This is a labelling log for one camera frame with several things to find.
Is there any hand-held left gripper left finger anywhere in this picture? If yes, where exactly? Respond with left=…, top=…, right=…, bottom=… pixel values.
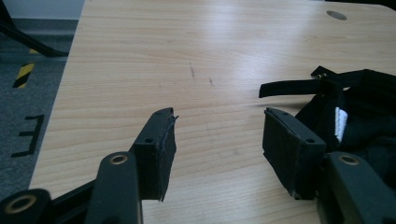
left=129, top=106, right=179, bottom=203

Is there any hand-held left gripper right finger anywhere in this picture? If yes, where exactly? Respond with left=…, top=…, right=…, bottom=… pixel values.
left=262, top=106, right=327, bottom=201

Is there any black garment with straps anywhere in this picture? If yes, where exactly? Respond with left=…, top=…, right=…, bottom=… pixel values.
left=258, top=64, right=396, bottom=191

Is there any black floor tape mark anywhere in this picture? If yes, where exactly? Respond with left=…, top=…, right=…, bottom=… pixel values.
left=11, top=114, right=45, bottom=159

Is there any yellow black floor tape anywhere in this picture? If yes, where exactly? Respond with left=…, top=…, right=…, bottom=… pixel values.
left=12, top=63, right=35, bottom=90

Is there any grey table cable cap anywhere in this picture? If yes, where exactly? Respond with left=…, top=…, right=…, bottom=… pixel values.
left=325, top=9, right=348, bottom=21

